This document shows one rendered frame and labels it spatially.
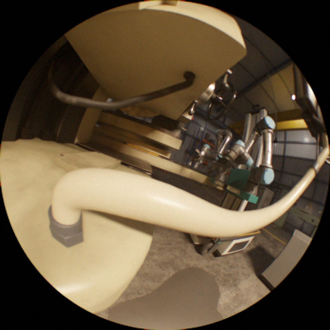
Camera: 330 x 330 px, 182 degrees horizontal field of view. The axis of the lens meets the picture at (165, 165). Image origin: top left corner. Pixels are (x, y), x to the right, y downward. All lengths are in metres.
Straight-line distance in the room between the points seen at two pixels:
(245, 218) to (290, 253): 1.19
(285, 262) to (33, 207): 1.46
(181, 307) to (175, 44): 1.16
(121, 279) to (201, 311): 0.77
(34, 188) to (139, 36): 0.47
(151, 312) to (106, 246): 0.65
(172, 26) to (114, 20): 0.18
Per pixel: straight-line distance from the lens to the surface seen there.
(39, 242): 0.16
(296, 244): 1.30
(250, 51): 8.10
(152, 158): 1.17
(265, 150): 0.90
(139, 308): 0.74
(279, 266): 1.37
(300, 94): 0.49
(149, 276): 0.82
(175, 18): 0.35
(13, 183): 0.27
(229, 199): 1.35
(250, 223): 0.16
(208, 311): 0.92
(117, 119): 1.10
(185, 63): 0.42
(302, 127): 8.85
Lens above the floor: 0.73
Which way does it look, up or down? 4 degrees down
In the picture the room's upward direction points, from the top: 21 degrees clockwise
